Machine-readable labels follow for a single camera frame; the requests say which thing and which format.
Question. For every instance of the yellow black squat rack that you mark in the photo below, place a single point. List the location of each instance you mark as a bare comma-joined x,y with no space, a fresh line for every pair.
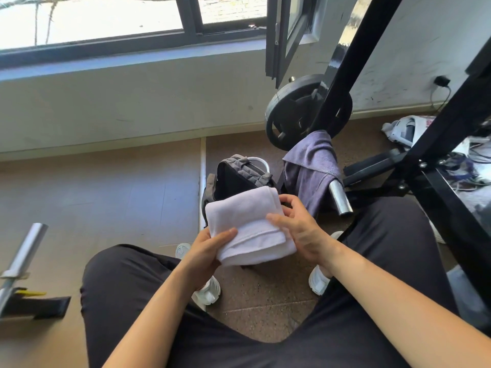
50,306

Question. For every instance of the black open window sash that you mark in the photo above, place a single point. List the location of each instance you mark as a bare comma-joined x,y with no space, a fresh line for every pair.
274,42

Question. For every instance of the white shoe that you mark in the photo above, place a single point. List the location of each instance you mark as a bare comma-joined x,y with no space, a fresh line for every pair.
318,283
209,295

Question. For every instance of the silver barbell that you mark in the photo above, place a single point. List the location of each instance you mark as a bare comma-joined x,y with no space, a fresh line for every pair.
28,245

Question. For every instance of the grey backpack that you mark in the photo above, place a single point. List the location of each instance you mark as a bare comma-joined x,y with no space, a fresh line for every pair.
234,176

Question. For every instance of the white left shoe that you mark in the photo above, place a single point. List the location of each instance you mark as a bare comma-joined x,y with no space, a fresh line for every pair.
209,295

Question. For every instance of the black window frame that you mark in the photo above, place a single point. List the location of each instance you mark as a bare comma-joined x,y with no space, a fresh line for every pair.
96,47

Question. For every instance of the person's left forearm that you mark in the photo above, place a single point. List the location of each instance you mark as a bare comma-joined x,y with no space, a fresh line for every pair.
153,325

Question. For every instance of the violet blue towel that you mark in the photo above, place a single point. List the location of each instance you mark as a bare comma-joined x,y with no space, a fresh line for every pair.
310,168

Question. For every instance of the pale floor divider strip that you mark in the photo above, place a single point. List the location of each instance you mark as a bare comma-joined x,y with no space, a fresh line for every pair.
202,168

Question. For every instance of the silver plate holder bar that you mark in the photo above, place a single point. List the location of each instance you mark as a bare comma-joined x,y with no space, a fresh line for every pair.
340,199

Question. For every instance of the person's right hand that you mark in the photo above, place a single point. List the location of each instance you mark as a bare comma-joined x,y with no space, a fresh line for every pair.
310,241

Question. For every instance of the person's left hand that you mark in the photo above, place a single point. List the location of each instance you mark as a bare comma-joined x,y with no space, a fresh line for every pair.
203,260

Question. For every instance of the black weight machine frame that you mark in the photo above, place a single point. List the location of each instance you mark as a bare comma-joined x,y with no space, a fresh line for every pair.
449,118

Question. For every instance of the black weight plate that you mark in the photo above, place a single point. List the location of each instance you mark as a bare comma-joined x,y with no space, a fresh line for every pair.
285,111

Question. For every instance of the white right shoe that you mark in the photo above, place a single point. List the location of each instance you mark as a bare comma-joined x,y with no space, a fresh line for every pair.
318,283

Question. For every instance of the white printed bag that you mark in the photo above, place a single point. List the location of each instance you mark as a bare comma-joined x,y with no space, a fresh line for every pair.
401,132

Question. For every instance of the person's right forearm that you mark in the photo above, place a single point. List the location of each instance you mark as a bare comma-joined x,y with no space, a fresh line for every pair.
402,310

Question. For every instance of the pale lavender towel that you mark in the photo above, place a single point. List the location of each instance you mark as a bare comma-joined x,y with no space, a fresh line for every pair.
245,218

